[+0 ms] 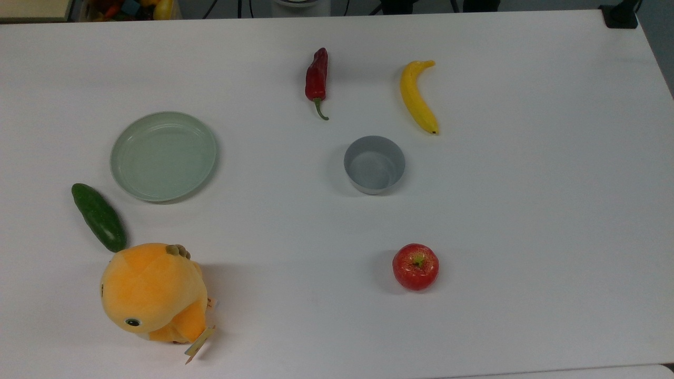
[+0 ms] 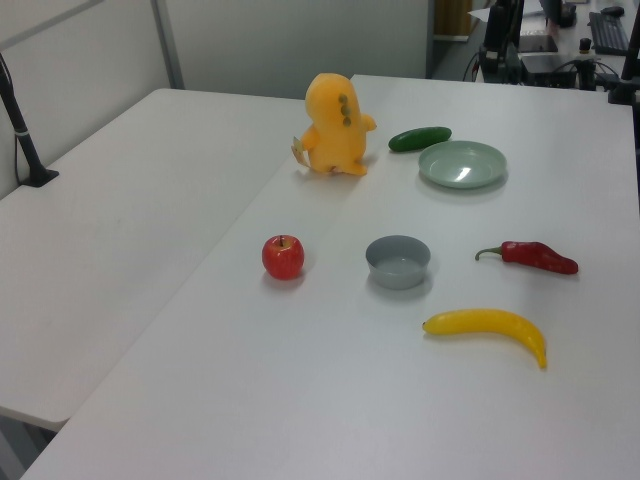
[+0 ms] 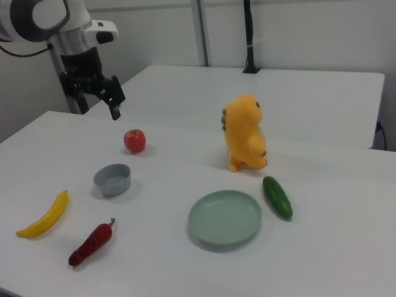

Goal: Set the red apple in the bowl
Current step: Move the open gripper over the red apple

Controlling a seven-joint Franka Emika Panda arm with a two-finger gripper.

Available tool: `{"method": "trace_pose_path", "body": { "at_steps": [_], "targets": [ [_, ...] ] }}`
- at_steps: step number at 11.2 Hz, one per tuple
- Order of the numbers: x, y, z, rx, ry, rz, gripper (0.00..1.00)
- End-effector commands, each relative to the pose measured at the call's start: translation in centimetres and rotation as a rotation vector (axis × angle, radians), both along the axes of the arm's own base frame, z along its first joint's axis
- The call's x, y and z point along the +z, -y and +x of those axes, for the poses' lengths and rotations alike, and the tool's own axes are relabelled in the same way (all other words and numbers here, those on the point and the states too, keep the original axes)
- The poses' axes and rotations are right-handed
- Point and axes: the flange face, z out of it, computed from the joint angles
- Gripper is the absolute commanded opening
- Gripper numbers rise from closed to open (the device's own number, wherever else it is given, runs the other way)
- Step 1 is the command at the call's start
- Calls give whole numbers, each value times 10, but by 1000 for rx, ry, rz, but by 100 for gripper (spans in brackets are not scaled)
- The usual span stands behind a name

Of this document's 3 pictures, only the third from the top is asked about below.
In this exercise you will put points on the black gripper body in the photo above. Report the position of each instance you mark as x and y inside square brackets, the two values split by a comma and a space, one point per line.
[82, 63]

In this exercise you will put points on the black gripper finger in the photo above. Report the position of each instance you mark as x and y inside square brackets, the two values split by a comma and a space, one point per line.
[115, 92]
[83, 103]

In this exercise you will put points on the red apple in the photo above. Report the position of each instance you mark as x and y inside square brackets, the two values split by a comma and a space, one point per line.
[135, 141]

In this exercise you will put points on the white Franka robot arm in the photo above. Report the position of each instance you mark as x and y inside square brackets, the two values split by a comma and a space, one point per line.
[34, 18]

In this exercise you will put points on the grey bowl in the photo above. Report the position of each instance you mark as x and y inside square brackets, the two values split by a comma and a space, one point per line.
[113, 181]

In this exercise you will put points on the yellow banana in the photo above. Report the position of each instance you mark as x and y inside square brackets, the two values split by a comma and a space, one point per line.
[46, 218]

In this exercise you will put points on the white adjoining table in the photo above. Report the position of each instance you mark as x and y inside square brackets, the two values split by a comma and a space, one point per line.
[247, 89]

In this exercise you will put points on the yellow plush dinosaur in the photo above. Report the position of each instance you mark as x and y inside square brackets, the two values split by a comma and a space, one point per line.
[244, 133]

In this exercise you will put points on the red chili pepper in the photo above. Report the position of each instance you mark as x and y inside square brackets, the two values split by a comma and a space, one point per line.
[91, 242]

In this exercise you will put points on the pale green plate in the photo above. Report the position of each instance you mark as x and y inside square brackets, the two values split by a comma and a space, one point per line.
[225, 216]

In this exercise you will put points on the green cucumber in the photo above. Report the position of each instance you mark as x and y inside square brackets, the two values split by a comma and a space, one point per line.
[278, 198]

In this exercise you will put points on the aluminium partition post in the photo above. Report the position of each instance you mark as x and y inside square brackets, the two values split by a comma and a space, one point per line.
[202, 34]
[74, 106]

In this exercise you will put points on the black camera pole with clamp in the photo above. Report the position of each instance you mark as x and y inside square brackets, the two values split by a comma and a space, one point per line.
[249, 34]

